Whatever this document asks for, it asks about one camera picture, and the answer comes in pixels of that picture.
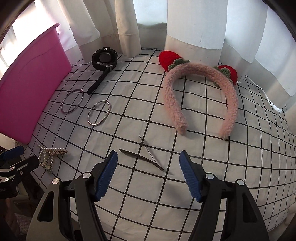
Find pearl bow hair clip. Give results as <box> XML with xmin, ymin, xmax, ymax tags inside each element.
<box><xmin>37</xmin><ymin>144</ymin><xmax>68</xmax><ymax>173</ymax></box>

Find dark metal hair clips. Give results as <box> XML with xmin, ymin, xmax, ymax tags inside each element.
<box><xmin>118</xmin><ymin>134</ymin><xmax>165</xmax><ymax>172</ymax></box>

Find white curtain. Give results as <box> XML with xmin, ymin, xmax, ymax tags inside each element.
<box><xmin>1</xmin><ymin>1</ymin><xmax>295</xmax><ymax>108</ymax></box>

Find pink strawberry plush headband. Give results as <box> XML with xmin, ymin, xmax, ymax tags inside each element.
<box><xmin>158</xmin><ymin>50</ymin><xmax>239</xmax><ymax>140</ymax></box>

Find small silver bangle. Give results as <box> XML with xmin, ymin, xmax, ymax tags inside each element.
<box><xmin>87</xmin><ymin>100</ymin><xmax>111</xmax><ymax>126</ymax></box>

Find large silver bangle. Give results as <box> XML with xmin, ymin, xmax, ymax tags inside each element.
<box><xmin>60</xmin><ymin>88</ymin><xmax>84</xmax><ymax>114</ymax></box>

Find black digital wristwatch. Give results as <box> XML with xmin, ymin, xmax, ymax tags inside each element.
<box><xmin>87</xmin><ymin>47</ymin><xmax>118</xmax><ymax>95</ymax></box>

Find pink plastic tub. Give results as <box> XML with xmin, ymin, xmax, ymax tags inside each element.
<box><xmin>1</xmin><ymin>23</ymin><xmax>71</xmax><ymax>144</ymax></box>

